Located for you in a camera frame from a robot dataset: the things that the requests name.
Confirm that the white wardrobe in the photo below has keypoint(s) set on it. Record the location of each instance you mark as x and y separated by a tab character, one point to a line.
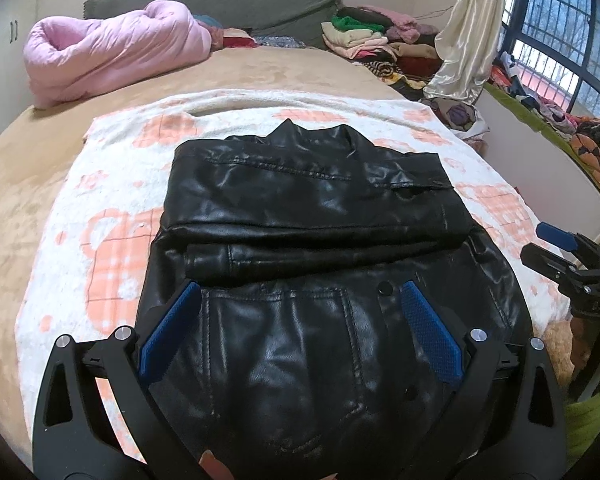
0	60

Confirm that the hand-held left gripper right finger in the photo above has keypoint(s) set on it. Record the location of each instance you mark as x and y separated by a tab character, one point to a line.
432	332

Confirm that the cream satin curtain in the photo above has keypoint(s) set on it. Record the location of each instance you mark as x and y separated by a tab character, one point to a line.
472	35

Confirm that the green windowsill cloth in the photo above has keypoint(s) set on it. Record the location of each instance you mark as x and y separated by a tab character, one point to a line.
530	115

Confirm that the red patterned pillow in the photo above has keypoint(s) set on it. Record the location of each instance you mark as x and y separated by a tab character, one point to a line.
237	40

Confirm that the black leather jacket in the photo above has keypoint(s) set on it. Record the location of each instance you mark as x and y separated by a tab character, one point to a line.
305	210

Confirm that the pile of folded clothes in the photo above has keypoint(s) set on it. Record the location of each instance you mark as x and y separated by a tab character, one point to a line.
355	37

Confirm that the blue patterned cloth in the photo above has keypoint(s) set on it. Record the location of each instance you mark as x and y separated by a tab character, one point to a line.
280	42

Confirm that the grey headboard cushion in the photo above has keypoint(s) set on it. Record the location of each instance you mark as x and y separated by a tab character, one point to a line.
255	5

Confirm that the white orange checked blanket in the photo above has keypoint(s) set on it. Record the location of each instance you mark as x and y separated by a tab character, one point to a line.
130	135

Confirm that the purple flower patterned cloth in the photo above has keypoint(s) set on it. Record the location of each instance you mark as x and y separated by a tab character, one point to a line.
455	115

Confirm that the pink quilt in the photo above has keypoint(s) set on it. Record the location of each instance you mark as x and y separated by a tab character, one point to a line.
105	50

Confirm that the clothes heap on windowsill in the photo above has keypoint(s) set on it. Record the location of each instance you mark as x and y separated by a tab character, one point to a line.
590	135

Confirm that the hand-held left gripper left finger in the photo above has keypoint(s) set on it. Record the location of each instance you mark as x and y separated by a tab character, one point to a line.
167	332

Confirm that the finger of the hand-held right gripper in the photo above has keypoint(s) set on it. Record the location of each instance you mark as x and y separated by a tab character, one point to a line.
555	234
542	257

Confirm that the barred window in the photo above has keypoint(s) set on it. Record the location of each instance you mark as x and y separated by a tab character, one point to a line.
555	20

